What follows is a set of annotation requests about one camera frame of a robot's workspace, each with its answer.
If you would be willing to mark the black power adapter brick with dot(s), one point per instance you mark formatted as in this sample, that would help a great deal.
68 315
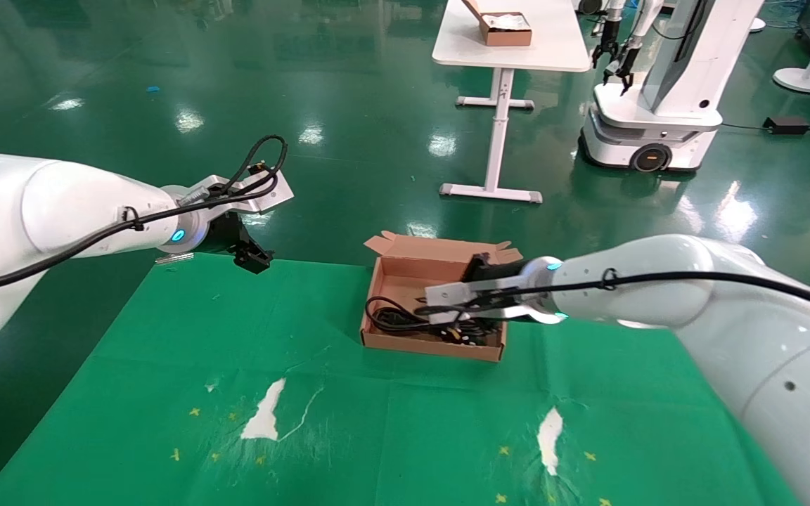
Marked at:
787 126

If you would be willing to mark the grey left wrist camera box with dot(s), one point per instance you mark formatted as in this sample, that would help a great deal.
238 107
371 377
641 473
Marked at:
268 193

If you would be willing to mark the silver binder clip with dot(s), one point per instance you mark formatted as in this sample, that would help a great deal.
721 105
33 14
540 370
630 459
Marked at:
173 258

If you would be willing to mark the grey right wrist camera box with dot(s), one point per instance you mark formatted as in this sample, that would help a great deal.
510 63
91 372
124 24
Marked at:
461 295

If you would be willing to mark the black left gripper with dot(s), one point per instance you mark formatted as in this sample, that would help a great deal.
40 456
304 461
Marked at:
226 232

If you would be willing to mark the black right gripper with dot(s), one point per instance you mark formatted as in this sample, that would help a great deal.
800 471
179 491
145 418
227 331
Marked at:
486 270

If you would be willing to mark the white robot arm black gripper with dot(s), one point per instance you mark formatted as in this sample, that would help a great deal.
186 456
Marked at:
626 67
607 49

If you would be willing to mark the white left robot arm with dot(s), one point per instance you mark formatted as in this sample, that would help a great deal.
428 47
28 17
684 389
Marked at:
46 211

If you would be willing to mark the green table cloth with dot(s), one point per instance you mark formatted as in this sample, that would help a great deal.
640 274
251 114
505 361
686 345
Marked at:
377 407

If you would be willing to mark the open brown cardboard box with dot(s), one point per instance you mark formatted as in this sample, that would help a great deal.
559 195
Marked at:
405 281

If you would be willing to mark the small brown box white contents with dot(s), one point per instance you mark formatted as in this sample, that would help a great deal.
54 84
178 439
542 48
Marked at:
507 31

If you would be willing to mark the white table with legs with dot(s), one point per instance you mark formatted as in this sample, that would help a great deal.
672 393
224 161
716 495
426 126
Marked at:
553 42

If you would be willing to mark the white wheeled robot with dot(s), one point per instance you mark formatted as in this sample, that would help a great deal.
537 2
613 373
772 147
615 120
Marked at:
672 105

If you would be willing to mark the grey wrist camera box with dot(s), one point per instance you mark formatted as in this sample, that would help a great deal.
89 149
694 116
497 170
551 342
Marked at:
268 193
461 295

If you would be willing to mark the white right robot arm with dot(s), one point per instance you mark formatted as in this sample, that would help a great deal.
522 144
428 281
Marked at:
728 316

